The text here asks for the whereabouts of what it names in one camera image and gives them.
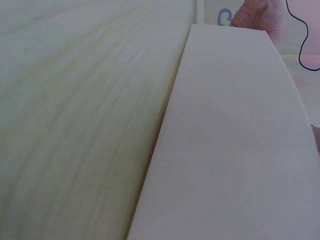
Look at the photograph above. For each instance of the person's right hand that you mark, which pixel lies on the person's right hand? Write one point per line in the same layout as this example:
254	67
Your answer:
316	138

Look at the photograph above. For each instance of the person's left hand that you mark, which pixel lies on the person's left hand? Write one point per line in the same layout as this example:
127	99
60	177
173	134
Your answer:
267	17

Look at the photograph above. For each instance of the person's left fingers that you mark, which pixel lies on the person's left fingers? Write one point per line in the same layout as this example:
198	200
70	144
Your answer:
246	16

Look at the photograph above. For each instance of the white sheet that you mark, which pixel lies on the white sheet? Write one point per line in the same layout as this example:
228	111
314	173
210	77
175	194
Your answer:
225	140

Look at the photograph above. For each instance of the black wrist band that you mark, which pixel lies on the black wrist band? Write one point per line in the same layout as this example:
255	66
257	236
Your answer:
305	32

